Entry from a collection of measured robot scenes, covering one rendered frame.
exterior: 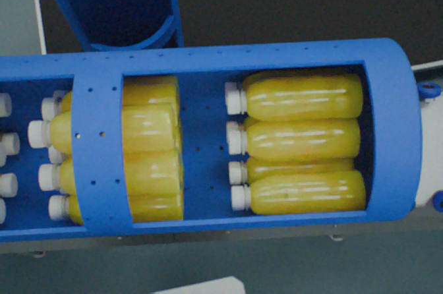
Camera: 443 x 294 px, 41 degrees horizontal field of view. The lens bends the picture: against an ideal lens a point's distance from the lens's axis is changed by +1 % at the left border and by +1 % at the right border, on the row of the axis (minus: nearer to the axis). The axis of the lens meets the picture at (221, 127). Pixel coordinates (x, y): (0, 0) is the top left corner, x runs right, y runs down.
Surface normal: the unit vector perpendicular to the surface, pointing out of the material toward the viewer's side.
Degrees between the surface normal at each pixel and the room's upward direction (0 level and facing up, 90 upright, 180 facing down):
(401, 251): 0
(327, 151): 50
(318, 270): 0
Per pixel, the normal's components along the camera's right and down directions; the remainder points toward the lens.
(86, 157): 0.03, 0.10
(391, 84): 0.00, -0.44
